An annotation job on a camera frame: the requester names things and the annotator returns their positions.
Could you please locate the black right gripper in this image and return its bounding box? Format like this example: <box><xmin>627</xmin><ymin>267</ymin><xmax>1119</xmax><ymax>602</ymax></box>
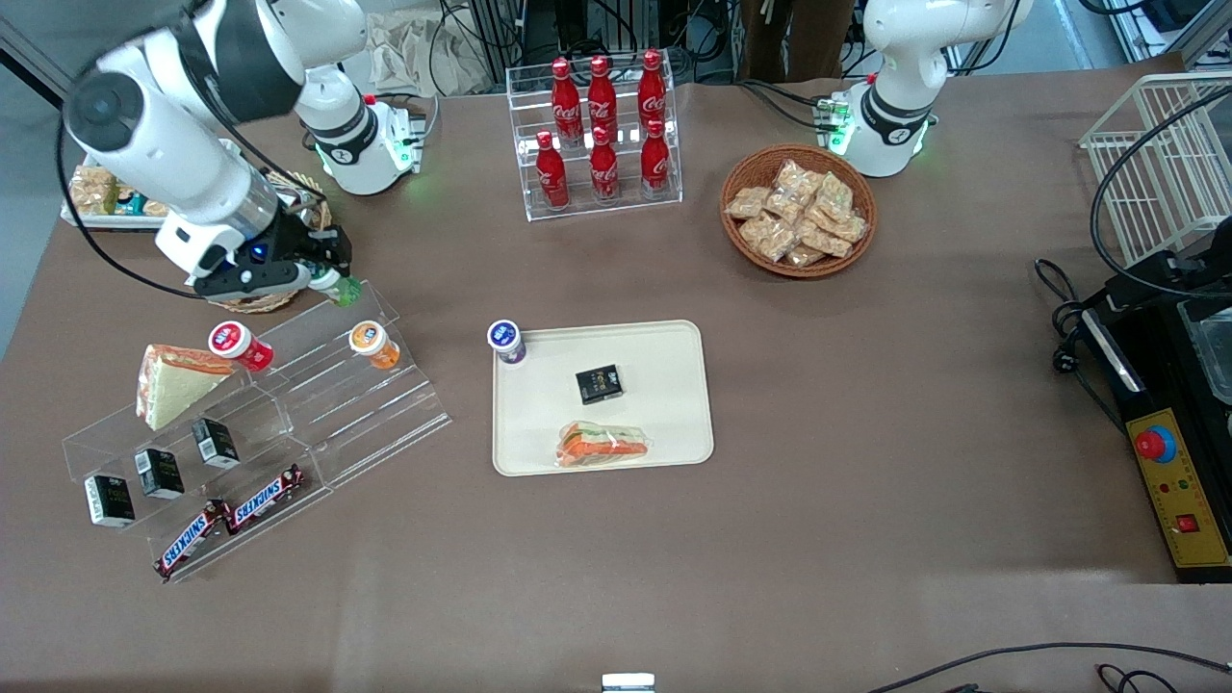
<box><xmin>258</xmin><ymin>205</ymin><xmax>354</xmax><ymax>289</ymax></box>

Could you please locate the green gum bottle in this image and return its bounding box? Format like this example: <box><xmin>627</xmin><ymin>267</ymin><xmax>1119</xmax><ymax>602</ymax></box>
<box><xmin>310</xmin><ymin>268</ymin><xmax>366</xmax><ymax>308</ymax></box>

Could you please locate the orange gum bottle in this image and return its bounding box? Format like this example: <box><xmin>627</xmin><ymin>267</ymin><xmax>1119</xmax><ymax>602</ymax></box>
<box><xmin>348</xmin><ymin>321</ymin><xmax>401</xmax><ymax>372</ymax></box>

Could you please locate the red gum bottle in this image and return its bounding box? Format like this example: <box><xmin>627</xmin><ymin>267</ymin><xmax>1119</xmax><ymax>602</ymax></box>
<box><xmin>208</xmin><ymin>321</ymin><xmax>275</xmax><ymax>373</ymax></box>

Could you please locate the purple gum bottle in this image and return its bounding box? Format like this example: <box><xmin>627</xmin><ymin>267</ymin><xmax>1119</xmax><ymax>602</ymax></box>
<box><xmin>487</xmin><ymin>320</ymin><xmax>527</xmax><ymax>367</ymax></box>

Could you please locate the white rectangular snack tray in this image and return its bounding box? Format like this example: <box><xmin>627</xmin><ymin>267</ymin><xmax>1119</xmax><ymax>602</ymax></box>
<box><xmin>61</xmin><ymin>140</ymin><xmax>242</xmax><ymax>233</ymax></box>

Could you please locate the beige plastic tray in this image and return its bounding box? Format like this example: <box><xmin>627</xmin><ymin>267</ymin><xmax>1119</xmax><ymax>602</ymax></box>
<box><xmin>492</xmin><ymin>320</ymin><xmax>716</xmax><ymax>478</ymax></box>

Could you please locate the oval tan wicker basket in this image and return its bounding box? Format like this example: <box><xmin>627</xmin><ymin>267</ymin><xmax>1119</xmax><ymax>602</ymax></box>
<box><xmin>204</xmin><ymin>170</ymin><xmax>334</xmax><ymax>316</ymax></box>

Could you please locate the clear acrylic stepped stand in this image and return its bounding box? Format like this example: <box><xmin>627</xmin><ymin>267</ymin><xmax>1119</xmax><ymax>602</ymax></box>
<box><xmin>62</xmin><ymin>279</ymin><xmax>453</xmax><ymax>584</ymax></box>

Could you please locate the wrapped triangle sandwich white bread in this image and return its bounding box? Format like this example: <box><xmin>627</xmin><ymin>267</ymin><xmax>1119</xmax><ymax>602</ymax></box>
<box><xmin>135</xmin><ymin>344</ymin><xmax>235</xmax><ymax>433</ymax></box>

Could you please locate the small black box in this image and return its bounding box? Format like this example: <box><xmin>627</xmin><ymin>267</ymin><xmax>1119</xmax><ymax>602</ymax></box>
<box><xmin>192</xmin><ymin>418</ymin><xmax>241</xmax><ymax>471</ymax></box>
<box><xmin>134</xmin><ymin>448</ymin><xmax>186</xmax><ymax>501</ymax></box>
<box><xmin>84</xmin><ymin>475</ymin><xmax>137</xmax><ymax>529</ymax></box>
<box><xmin>576</xmin><ymin>364</ymin><xmax>625</xmax><ymax>406</ymax></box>

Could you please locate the crumpled brown paper bag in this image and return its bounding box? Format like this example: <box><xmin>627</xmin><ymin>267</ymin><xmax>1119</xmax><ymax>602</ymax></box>
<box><xmin>368</xmin><ymin>8</ymin><xmax>494</xmax><ymax>97</ymax></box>

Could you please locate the Snickers bar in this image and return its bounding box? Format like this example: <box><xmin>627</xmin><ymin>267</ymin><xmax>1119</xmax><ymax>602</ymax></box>
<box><xmin>223</xmin><ymin>464</ymin><xmax>307</xmax><ymax>536</ymax></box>
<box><xmin>153</xmin><ymin>500</ymin><xmax>232</xmax><ymax>581</ymax></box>

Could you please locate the red Coca-Cola bottle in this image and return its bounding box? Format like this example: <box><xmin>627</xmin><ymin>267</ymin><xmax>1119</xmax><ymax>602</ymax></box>
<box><xmin>551</xmin><ymin>58</ymin><xmax>582</xmax><ymax>148</ymax></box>
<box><xmin>535</xmin><ymin>131</ymin><xmax>570</xmax><ymax>211</ymax></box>
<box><xmin>637</xmin><ymin>49</ymin><xmax>668</xmax><ymax>136</ymax></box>
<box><xmin>587</xmin><ymin>56</ymin><xmax>619</xmax><ymax>145</ymax></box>
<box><xmin>640</xmin><ymin>119</ymin><xmax>673</xmax><ymax>201</ymax></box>
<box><xmin>589</xmin><ymin>126</ymin><xmax>622</xmax><ymax>206</ymax></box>

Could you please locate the clear acrylic bottle rack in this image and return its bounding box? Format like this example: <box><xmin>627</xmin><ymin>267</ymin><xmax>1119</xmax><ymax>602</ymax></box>
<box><xmin>506</xmin><ymin>52</ymin><xmax>684</xmax><ymax>223</ymax></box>

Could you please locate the wrapped sandwich with orange filling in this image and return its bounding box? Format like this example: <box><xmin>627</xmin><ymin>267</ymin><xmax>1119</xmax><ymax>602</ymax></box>
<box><xmin>555</xmin><ymin>421</ymin><xmax>653</xmax><ymax>471</ymax></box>

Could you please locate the round brown wicker basket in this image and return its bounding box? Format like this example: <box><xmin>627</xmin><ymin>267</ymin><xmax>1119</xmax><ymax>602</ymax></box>
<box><xmin>720</xmin><ymin>144</ymin><xmax>878</xmax><ymax>281</ymax></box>

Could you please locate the black device on control box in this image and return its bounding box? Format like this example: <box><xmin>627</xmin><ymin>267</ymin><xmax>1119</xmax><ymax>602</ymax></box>
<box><xmin>1102</xmin><ymin>218</ymin><xmax>1232</xmax><ymax>311</ymax></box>

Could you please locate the red emergency stop button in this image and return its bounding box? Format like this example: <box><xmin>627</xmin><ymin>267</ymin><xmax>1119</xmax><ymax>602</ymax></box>
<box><xmin>1134</xmin><ymin>423</ymin><xmax>1179</xmax><ymax>465</ymax></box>

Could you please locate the black and yellow control box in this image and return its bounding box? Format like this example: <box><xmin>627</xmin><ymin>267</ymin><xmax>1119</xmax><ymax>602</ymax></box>
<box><xmin>1076</xmin><ymin>289</ymin><xmax>1232</xmax><ymax>585</ymax></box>

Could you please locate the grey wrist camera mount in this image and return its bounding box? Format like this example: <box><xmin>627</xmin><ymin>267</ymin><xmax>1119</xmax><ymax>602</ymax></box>
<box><xmin>192</xmin><ymin>260</ymin><xmax>316</xmax><ymax>302</ymax></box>

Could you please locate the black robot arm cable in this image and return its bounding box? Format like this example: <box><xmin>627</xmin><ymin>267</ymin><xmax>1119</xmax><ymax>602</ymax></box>
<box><xmin>56</xmin><ymin>0</ymin><xmax>333</xmax><ymax>301</ymax></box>

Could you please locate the black base cable bundle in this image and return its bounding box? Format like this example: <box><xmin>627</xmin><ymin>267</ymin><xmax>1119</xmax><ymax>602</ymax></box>
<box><xmin>739</xmin><ymin>80</ymin><xmax>840</xmax><ymax>132</ymax></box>

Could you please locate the black cable with plug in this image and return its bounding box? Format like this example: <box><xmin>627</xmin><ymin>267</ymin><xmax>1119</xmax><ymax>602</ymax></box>
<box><xmin>1034</xmin><ymin>257</ymin><xmax>1093</xmax><ymax>378</ymax></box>

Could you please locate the thick black cable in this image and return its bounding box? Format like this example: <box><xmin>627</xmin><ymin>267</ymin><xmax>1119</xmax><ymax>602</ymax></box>
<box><xmin>1089</xmin><ymin>85</ymin><xmax>1232</xmax><ymax>301</ymax></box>

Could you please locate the long thin black cable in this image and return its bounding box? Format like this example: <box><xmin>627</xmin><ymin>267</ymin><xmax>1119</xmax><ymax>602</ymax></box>
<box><xmin>864</xmin><ymin>642</ymin><xmax>1232</xmax><ymax>693</ymax></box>

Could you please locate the white wire basket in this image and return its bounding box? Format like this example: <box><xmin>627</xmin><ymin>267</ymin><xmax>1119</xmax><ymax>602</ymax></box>
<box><xmin>1077</xmin><ymin>71</ymin><xmax>1232</xmax><ymax>272</ymax></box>

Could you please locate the looped black cable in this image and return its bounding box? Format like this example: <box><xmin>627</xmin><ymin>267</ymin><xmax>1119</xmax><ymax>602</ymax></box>
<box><xmin>1095</xmin><ymin>662</ymin><xmax>1183</xmax><ymax>693</ymax></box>

